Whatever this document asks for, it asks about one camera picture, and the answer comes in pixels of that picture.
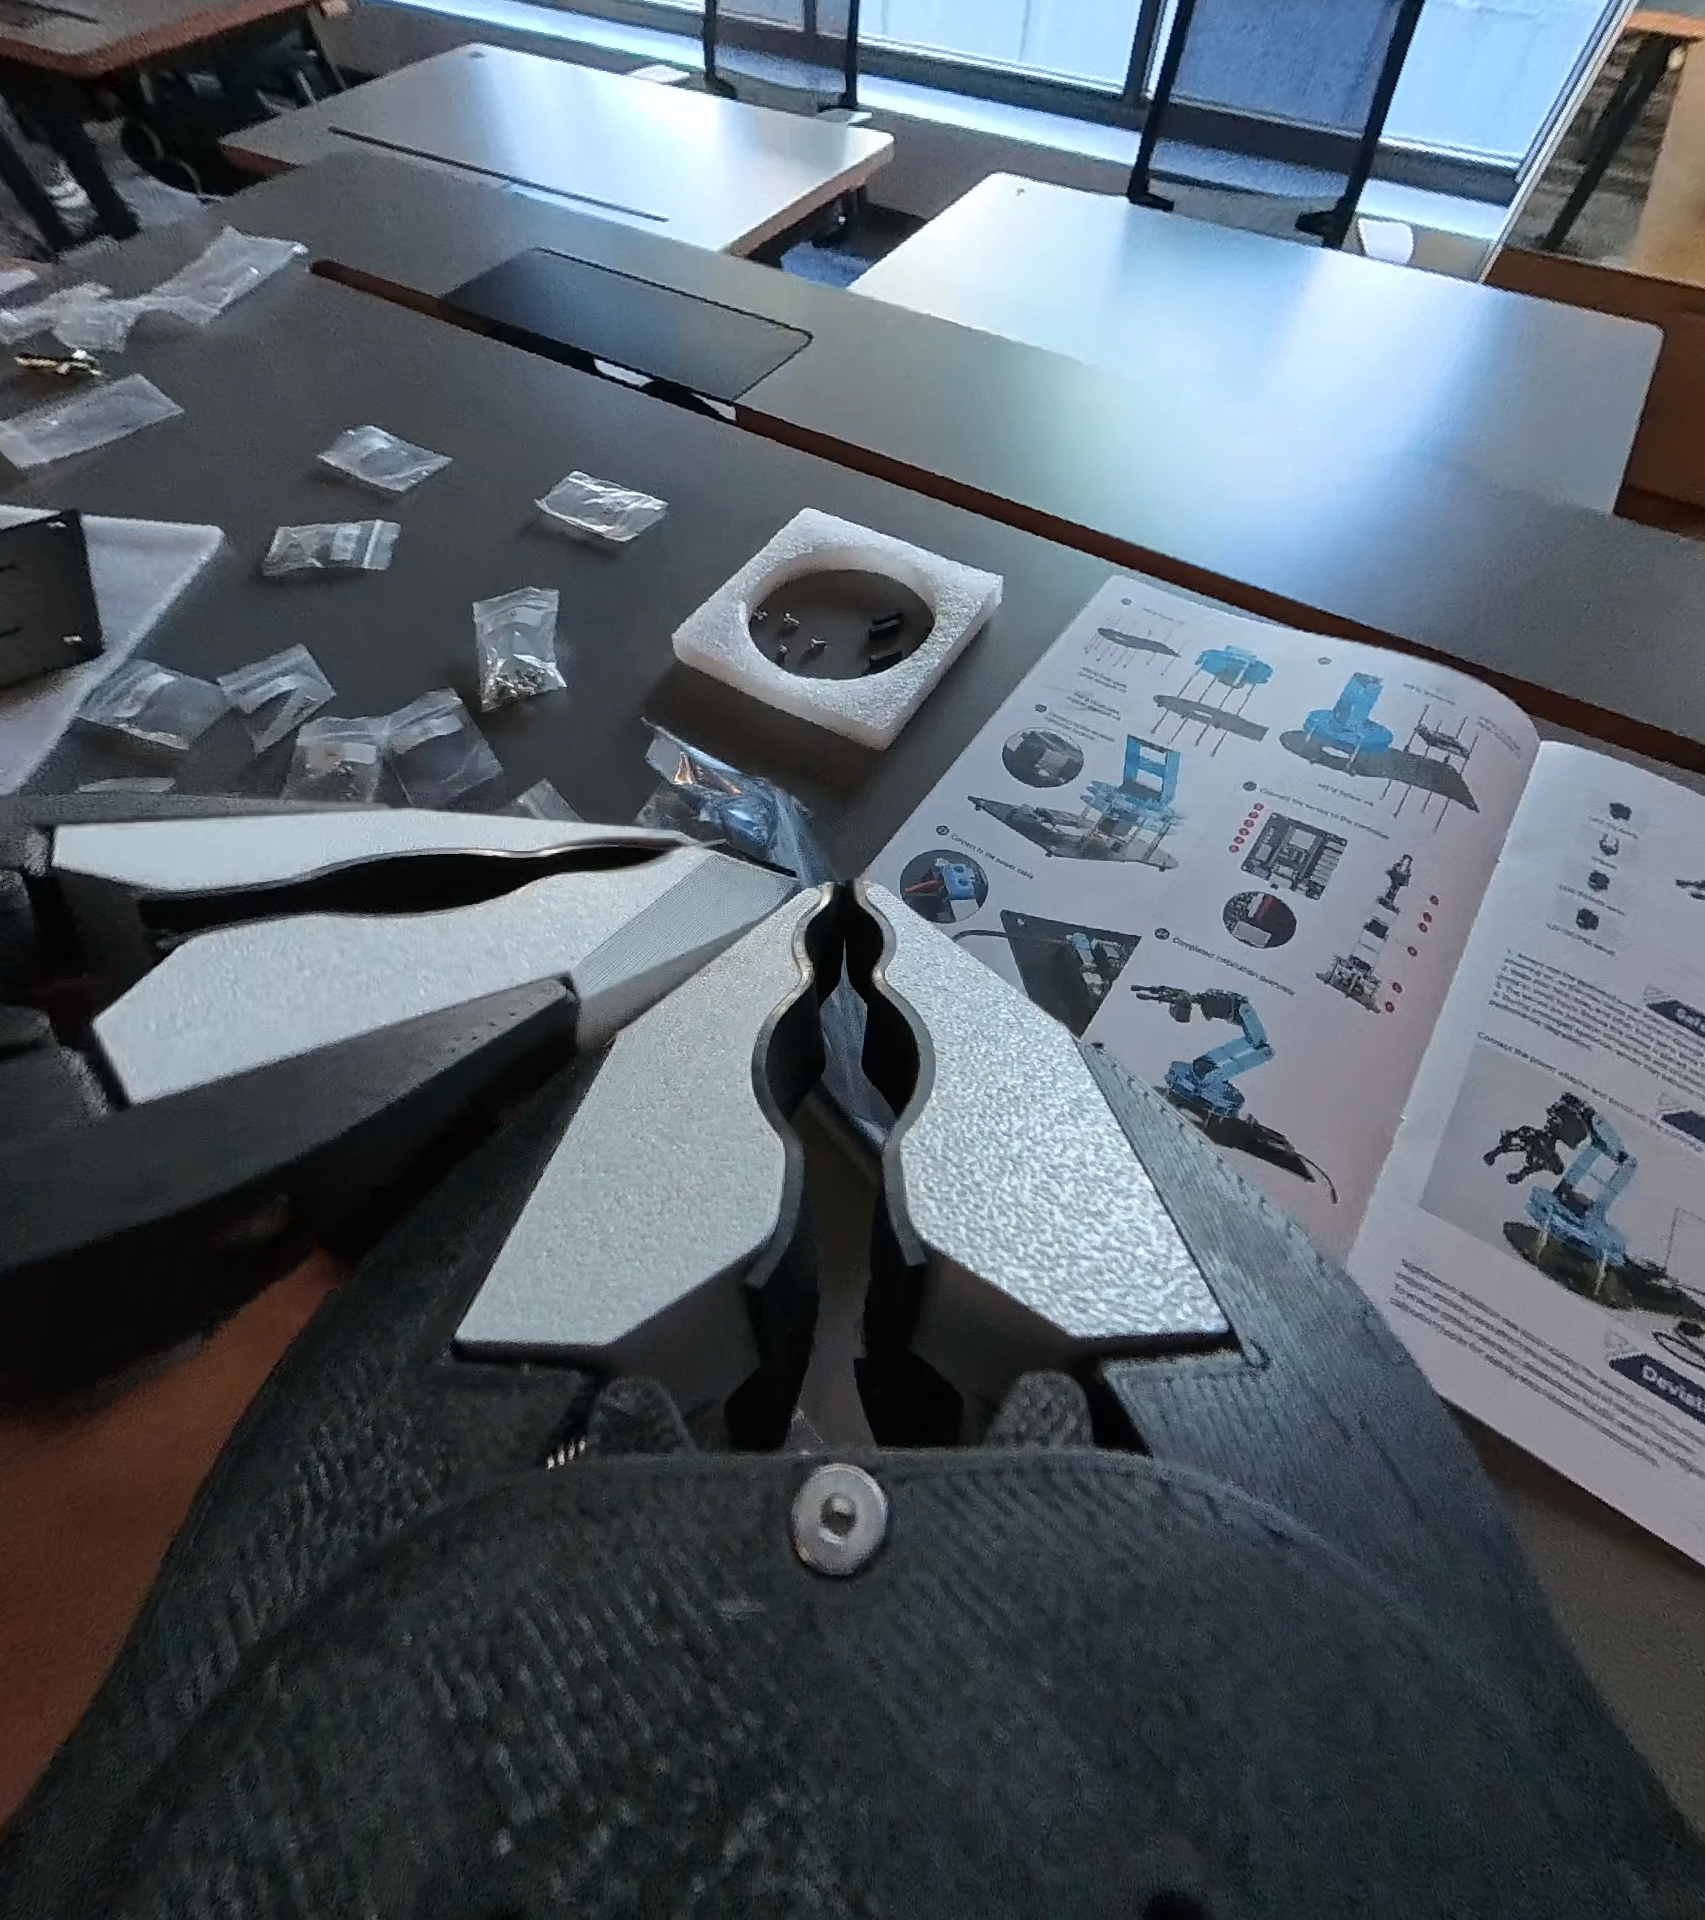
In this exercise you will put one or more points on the light grey desk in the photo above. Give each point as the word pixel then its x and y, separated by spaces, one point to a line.
pixel 1241 316
pixel 582 135

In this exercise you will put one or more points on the dark grey desk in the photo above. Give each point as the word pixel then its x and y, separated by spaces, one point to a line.
pixel 1241 480
pixel 613 646

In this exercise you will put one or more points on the dark parts bag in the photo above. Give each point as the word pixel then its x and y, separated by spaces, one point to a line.
pixel 718 801

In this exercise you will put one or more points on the scattered small clear zip bags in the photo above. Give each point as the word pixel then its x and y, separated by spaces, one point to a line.
pixel 343 550

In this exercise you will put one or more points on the person's left forearm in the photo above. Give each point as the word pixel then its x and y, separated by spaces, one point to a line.
pixel 13 1635

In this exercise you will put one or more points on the white foam tray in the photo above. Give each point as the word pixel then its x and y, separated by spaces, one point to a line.
pixel 748 646

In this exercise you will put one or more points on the black office chair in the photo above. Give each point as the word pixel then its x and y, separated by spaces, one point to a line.
pixel 786 47
pixel 1273 106

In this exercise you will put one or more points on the wooden desk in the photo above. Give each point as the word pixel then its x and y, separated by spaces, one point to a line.
pixel 72 30

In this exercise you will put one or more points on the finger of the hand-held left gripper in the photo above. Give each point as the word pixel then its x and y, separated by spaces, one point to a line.
pixel 284 847
pixel 374 992

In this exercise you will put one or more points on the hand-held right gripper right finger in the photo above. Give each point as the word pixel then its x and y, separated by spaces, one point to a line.
pixel 1048 1170

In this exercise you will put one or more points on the printed instruction manual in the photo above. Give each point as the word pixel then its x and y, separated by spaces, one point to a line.
pixel 1574 1053

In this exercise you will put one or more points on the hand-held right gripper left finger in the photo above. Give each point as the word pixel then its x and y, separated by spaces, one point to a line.
pixel 642 1170

